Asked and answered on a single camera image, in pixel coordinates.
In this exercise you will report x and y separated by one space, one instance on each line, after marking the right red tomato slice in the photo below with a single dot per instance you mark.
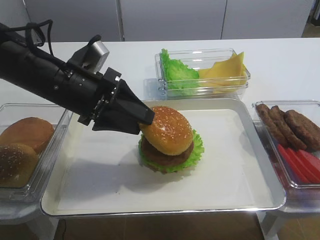
310 161

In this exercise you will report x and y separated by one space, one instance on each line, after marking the sesame bun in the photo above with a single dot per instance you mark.
17 164
170 132

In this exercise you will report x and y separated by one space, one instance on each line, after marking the brown patty on burger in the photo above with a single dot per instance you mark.
155 156

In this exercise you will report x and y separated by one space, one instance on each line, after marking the yellow cheese slice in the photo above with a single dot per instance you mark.
219 76
236 65

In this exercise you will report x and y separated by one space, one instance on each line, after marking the left brown patty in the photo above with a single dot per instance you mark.
264 114

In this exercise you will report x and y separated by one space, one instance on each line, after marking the middle brown patty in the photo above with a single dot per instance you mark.
277 116

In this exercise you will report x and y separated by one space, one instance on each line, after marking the right brown patty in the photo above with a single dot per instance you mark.
304 129

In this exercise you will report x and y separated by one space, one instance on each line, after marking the white metal tray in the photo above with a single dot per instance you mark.
100 173

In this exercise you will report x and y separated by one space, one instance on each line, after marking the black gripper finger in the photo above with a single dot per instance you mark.
125 102
110 120

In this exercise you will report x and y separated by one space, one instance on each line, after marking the red tomato slice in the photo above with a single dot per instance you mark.
300 176
310 161
313 179

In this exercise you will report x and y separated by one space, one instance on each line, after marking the green lettuce in container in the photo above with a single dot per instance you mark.
177 74

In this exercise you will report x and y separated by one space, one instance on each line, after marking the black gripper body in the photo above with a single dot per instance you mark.
106 88

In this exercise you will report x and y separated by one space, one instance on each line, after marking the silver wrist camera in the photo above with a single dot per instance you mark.
90 57

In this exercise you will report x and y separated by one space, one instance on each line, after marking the front yellow cheese slice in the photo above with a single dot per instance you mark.
219 76

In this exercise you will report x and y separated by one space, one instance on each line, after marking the back yellow cheese slice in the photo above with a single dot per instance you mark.
236 65

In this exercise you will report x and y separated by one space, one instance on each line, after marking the left red tomato slice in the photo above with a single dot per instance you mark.
300 176

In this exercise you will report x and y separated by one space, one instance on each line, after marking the clear lettuce cheese container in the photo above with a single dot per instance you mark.
199 59

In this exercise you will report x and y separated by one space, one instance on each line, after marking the middle red tomato slice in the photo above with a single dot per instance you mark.
313 179

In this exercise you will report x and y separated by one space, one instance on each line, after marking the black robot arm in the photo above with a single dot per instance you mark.
24 64

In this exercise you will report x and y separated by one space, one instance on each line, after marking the green lettuce on burger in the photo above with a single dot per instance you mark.
195 157

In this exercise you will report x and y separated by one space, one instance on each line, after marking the plain bottom bun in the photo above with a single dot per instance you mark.
31 131

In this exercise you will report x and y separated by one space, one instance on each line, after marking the clear patty tomato container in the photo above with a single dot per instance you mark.
308 108

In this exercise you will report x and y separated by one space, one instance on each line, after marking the clear bun container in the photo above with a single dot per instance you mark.
60 119

